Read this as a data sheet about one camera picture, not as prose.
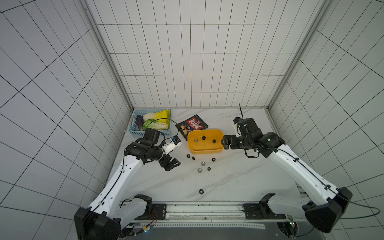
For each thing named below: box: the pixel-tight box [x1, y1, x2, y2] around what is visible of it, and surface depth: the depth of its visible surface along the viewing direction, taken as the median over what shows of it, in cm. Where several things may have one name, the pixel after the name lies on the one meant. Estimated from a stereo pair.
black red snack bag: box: [175, 114, 209, 141], surface depth 111 cm
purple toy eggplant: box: [136, 114, 144, 131], surface depth 110 cm
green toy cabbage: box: [142, 118, 169, 130], surface depth 102 cm
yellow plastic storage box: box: [187, 129, 224, 155], surface depth 100 cm
